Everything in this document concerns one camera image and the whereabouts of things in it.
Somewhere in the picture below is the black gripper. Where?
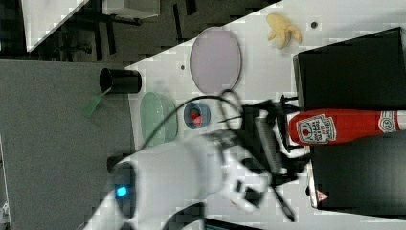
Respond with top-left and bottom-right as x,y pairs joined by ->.
237,100 -> 310,186

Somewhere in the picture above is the red plush ketchup bottle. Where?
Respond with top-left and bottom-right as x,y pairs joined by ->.
288,108 -> 406,146

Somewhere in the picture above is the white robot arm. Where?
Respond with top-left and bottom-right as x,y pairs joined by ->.
82,101 -> 310,230

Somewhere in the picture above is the small blue bowl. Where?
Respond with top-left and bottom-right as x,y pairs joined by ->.
184,103 -> 211,129

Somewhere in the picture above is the red toy strawberry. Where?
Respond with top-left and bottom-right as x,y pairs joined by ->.
190,110 -> 202,127

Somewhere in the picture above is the purple round plate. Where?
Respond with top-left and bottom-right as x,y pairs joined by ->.
190,27 -> 242,95

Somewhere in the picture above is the peeled toy banana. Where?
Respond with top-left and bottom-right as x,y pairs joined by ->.
266,13 -> 303,49

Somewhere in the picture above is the green perforated colander basket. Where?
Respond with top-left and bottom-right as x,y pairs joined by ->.
140,92 -> 178,147

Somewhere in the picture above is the white side table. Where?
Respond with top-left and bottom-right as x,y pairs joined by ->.
20,0 -> 89,53

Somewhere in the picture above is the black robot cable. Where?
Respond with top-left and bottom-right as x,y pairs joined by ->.
140,89 -> 245,151

